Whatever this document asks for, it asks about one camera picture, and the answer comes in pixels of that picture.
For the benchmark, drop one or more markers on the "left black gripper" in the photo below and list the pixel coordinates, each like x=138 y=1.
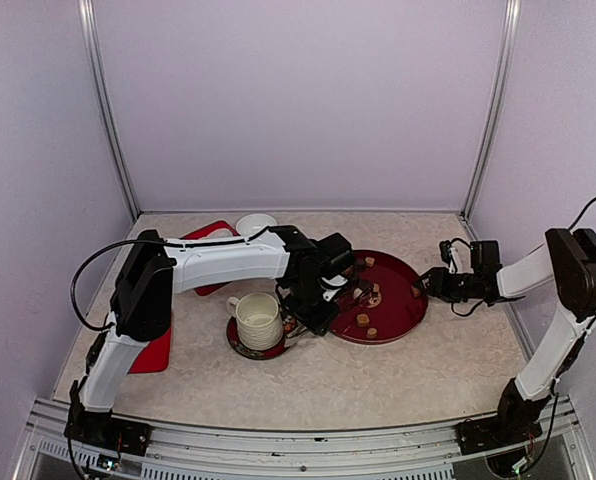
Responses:
x=316 y=323

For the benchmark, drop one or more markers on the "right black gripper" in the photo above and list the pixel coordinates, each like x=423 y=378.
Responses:
x=437 y=284

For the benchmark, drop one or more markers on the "round dark red tray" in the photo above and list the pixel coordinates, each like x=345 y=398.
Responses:
x=392 y=309

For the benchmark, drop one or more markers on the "metal serving tongs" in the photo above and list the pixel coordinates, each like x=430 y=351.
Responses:
x=354 y=298

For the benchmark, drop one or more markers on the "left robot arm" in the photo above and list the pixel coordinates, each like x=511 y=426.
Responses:
x=312 y=272

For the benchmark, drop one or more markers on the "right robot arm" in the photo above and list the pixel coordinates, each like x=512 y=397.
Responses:
x=566 y=259

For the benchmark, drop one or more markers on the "tan ridged square chocolate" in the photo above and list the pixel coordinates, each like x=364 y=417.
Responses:
x=362 y=320

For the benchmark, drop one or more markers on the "tan round chocolate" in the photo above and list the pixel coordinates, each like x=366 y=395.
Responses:
x=372 y=333

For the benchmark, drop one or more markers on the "red chocolate box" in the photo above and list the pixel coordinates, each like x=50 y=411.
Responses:
x=219 y=229

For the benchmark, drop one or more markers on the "floral dark red saucer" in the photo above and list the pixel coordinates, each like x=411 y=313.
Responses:
x=282 y=346

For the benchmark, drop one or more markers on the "cream ceramic mug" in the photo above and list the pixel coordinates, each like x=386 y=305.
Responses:
x=258 y=319

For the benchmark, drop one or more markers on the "white and orange bowl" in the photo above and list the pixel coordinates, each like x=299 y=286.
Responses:
x=251 y=224

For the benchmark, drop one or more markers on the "red box lid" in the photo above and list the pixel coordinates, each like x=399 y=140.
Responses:
x=155 y=357

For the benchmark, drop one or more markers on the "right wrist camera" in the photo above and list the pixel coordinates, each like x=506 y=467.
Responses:
x=449 y=254

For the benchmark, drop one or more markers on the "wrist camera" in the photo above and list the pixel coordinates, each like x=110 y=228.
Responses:
x=449 y=254
x=334 y=287

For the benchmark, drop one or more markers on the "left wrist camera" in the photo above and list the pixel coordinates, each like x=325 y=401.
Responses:
x=334 y=287

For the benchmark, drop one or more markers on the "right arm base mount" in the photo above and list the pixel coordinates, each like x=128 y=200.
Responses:
x=476 y=436

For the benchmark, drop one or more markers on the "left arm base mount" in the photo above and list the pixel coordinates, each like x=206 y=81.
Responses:
x=110 y=433

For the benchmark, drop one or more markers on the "right aluminium frame post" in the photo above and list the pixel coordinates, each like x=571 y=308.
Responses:
x=496 y=102

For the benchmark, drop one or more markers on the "aluminium frame post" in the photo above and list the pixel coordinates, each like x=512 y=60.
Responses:
x=496 y=102
x=88 y=24

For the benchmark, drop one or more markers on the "front aluminium rail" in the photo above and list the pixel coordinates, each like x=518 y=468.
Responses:
x=424 y=451

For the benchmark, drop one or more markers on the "left aluminium frame post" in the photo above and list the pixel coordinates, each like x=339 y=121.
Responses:
x=88 y=24

